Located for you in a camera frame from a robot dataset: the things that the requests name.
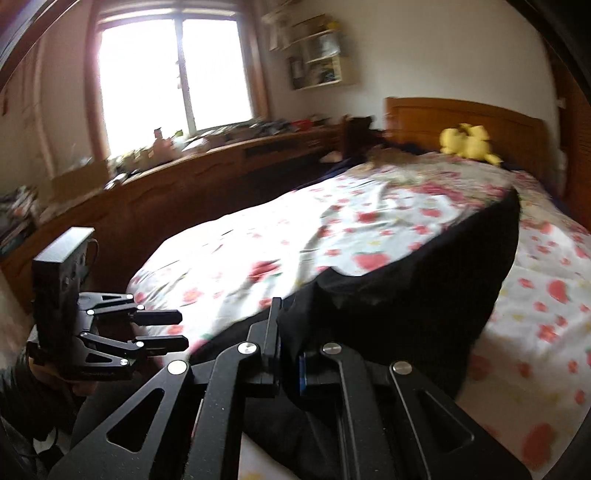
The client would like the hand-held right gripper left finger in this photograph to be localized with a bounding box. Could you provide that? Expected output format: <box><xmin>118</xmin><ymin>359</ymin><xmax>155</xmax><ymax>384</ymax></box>
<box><xmin>46</xmin><ymin>298</ymin><xmax>283</xmax><ymax>480</ymax></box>

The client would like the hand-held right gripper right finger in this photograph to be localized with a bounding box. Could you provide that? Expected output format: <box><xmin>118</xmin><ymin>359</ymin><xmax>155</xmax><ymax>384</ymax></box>
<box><xmin>298</xmin><ymin>342</ymin><xmax>533</xmax><ymax>480</ymax></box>

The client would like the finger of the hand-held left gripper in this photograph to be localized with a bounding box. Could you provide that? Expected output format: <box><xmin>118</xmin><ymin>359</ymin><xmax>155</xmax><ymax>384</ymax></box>
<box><xmin>78</xmin><ymin>292</ymin><xmax>184</xmax><ymax>326</ymax></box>
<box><xmin>79</xmin><ymin>329</ymin><xmax>190</xmax><ymax>378</ymax></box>

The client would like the black jacket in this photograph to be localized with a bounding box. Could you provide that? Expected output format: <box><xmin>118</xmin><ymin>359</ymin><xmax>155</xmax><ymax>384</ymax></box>
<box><xmin>189</xmin><ymin>187</ymin><xmax>522</xmax><ymax>480</ymax></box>

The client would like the person's left forearm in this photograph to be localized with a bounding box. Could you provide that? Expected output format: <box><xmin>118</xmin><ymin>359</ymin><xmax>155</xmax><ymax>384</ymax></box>
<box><xmin>0</xmin><ymin>355</ymin><xmax>88</xmax><ymax>444</ymax></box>

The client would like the cardboard box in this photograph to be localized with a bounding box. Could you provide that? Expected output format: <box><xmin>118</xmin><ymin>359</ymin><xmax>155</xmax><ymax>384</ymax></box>
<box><xmin>51</xmin><ymin>159</ymin><xmax>110</xmax><ymax>200</ymax></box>

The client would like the strawberry print bed sheet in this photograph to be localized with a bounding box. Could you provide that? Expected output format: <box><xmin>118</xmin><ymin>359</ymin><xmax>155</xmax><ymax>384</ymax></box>
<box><xmin>127</xmin><ymin>152</ymin><xmax>591</xmax><ymax>480</ymax></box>

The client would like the long wooden cabinet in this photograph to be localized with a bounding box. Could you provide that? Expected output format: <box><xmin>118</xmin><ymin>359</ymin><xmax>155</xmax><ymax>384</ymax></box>
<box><xmin>0</xmin><ymin>124</ymin><xmax>347</xmax><ymax>315</ymax></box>

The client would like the window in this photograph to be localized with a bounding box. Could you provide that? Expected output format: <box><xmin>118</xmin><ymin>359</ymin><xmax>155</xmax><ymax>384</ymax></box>
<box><xmin>85</xmin><ymin>7</ymin><xmax>271</xmax><ymax>160</ymax></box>

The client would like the dark chair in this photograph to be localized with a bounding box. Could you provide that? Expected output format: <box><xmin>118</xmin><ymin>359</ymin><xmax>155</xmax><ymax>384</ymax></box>
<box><xmin>342</xmin><ymin>116</ymin><xmax>376</xmax><ymax>158</ymax></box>

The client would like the wooden headboard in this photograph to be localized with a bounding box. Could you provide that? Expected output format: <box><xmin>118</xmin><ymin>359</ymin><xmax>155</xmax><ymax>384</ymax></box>
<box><xmin>385</xmin><ymin>97</ymin><xmax>550</xmax><ymax>162</ymax></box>

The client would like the yellow plush toy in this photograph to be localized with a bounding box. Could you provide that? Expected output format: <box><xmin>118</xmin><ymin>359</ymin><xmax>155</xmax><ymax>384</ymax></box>
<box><xmin>438</xmin><ymin>124</ymin><xmax>503</xmax><ymax>166</ymax></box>

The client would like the wooden wardrobe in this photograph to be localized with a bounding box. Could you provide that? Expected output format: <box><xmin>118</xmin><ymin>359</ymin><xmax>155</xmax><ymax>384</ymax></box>
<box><xmin>549</xmin><ymin>46</ymin><xmax>591</xmax><ymax>217</ymax></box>

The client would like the white wall shelf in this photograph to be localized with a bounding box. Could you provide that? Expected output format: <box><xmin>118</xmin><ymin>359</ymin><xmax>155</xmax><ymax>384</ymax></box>
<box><xmin>288</xmin><ymin>30</ymin><xmax>347</xmax><ymax>90</ymax></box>

